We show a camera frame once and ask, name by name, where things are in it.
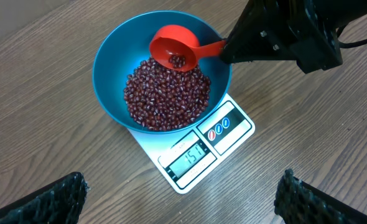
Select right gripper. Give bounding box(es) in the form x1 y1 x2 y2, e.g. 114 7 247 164
220 0 367 73

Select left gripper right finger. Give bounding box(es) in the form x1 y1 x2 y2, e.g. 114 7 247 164
274 169 367 224

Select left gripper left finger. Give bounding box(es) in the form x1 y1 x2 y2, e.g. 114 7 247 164
0 172 89 224

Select orange measuring scoop blue handle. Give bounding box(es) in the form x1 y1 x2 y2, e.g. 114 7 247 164
149 25 226 72

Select white digital kitchen scale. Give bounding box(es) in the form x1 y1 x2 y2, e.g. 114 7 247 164
130 94 255 194

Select red beans in bowl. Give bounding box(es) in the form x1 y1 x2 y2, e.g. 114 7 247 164
123 55 211 131

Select blue metal bowl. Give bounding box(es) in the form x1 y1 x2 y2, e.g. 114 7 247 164
93 11 232 134

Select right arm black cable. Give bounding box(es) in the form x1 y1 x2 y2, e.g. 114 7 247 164
335 24 367 49

